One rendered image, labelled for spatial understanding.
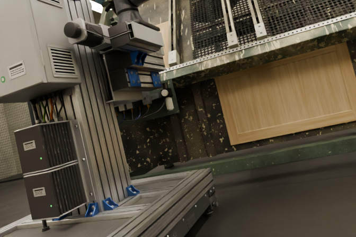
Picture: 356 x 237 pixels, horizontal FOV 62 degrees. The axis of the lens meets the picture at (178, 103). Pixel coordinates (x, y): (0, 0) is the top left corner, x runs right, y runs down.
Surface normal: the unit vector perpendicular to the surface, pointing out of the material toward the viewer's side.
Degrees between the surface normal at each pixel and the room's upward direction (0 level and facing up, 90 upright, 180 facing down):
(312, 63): 90
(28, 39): 90
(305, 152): 90
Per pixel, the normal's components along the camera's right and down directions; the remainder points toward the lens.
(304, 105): -0.29, 0.02
